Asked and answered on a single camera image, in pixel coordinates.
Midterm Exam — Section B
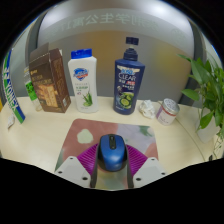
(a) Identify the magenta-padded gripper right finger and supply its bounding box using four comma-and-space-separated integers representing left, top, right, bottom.
125, 143, 168, 189

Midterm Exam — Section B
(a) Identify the white bottle with blue cap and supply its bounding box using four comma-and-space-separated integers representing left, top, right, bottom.
67, 48, 100, 114

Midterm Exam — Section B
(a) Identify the small white pink jar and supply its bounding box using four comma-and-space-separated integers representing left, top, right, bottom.
155, 97, 181, 126

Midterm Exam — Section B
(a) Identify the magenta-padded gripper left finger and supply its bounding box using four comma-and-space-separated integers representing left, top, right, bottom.
53, 143, 101, 189

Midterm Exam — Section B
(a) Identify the small white packet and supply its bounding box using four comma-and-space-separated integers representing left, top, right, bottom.
6, 113, 17, 129

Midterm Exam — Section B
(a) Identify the blue computer mouse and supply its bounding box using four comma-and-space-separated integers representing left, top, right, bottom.
96, 133, 129, 173

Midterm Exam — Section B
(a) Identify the dark blue pump bottle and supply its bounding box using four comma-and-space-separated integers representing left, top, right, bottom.
112, 36, 146, 116

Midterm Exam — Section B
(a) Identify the brown cardboard box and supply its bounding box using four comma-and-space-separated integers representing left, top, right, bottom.
28, 42, 72, 114

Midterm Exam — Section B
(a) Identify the white green blue tube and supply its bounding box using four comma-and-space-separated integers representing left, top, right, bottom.
1, 49, 27, 124

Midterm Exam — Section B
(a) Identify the green plant in white pot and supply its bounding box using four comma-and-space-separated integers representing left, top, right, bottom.
178, 53, 224, 159

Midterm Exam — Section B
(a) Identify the clear bottle with green label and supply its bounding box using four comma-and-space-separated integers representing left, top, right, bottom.
23, 65, 43, 112

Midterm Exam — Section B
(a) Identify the multicolour pastel mouse pad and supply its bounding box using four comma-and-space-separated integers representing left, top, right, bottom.
54, 118, 160, 190

